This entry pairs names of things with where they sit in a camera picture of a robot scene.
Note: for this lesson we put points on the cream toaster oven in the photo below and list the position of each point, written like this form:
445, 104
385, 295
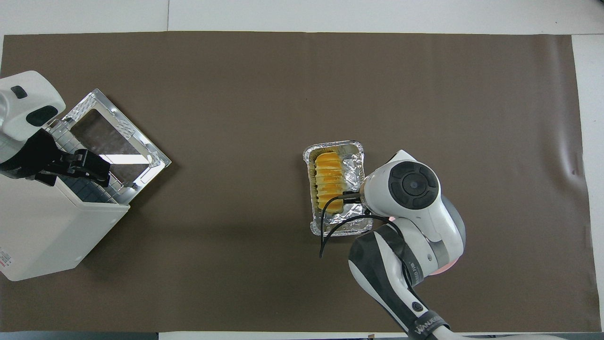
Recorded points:
42, 231

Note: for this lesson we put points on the silver foil baking tray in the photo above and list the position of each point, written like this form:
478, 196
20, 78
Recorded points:
351, 163

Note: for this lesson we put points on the pink round plate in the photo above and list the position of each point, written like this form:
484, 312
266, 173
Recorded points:
448, 268

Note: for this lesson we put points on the brown table mat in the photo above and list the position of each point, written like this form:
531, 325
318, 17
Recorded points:
283, 94

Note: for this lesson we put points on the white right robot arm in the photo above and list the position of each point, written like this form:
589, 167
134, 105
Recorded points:
415, 189

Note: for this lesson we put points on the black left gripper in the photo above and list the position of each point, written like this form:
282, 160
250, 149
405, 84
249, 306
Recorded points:
80, 165

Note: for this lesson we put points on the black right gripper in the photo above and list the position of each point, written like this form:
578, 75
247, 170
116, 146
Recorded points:
353, 197

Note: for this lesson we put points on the sliced yellow bread loaf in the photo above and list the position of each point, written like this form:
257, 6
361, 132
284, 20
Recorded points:
329, 174

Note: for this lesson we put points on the glass oven door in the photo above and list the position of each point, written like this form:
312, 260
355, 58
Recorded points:
141, 156

